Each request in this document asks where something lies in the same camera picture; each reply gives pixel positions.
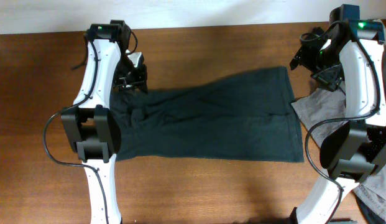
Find black Nike t-shirt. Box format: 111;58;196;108
110;67;304;162

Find grey garment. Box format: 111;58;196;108
292;88;386;223

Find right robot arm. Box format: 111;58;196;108
288;4;386;223

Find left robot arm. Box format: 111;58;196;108
60;20;147;223

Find black garment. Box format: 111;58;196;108
308;27;325;39

